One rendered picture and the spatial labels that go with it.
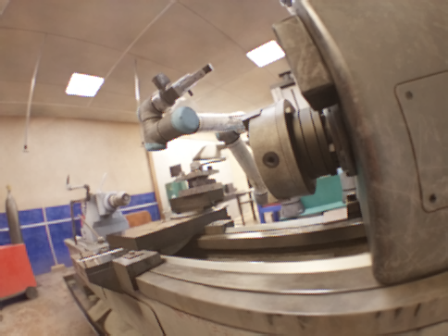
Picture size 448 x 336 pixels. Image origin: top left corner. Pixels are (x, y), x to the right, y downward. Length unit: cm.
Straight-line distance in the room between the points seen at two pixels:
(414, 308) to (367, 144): 23
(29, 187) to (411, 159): 490
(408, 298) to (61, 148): 515
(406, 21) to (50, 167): 501
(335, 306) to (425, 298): 13
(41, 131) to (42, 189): 128
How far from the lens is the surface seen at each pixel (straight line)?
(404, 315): 32
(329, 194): 157
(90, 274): 69
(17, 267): 334
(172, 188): 510
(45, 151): 498
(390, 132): 27
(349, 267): 40
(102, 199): 136
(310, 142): 43
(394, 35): 32
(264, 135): 42
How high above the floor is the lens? 103
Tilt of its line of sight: 6 degrees up
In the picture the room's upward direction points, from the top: 13 degrees counter-clockwise
